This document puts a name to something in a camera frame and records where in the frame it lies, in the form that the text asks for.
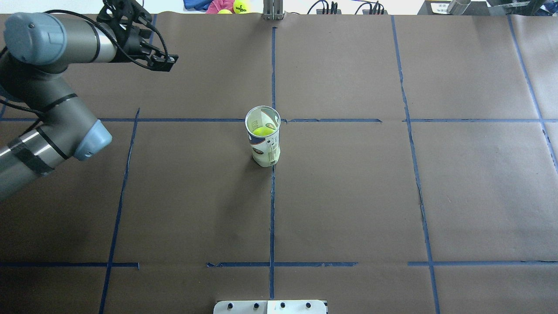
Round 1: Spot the pink toy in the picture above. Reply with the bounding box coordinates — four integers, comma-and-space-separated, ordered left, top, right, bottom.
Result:
206, 0, 234, 14

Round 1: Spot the white pedestal column base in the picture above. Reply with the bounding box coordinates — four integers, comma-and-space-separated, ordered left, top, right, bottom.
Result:
213, 300, 329, 314

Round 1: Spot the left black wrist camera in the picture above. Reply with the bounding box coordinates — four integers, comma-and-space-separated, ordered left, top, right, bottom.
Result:
96, 0, 153, 34

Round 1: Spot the small metal cup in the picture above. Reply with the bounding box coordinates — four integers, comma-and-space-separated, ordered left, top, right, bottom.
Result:
446, 0, 472, 16

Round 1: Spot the orange black power strip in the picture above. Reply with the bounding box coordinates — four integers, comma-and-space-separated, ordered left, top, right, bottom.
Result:
307, 0, 388, 15

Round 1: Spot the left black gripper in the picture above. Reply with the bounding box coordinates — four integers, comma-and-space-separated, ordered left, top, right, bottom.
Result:
113, 26, 179, 72

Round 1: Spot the aluminium frame post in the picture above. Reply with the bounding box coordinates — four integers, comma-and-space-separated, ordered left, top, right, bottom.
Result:
262, 0, 285, 20

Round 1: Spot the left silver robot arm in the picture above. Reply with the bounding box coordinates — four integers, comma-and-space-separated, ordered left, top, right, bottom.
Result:
1, 0, 179, 201

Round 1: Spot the black left camera cable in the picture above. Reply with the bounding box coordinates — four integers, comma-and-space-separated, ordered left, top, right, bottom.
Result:
0, 9, 170, 131

